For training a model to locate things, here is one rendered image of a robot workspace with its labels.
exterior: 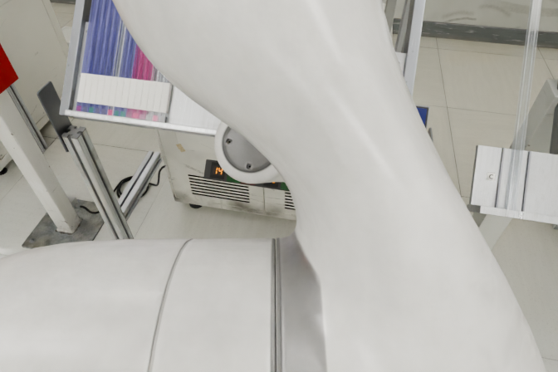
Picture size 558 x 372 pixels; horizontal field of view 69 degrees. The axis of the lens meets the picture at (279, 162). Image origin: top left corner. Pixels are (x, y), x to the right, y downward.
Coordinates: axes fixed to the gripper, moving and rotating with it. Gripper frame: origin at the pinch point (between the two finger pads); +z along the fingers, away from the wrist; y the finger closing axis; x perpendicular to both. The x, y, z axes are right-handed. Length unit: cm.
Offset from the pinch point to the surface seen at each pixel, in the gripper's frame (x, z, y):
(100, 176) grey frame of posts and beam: -11, 24, -50
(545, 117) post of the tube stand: 14.1, 8.8, 46.1
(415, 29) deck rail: 26.7, 4.0, 20.0
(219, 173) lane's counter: -4.9, 6.2, -13.7
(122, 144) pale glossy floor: -1, 100, -88
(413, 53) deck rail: 22.2, 4.0, 20.3
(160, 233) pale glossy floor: -32, 71, -51
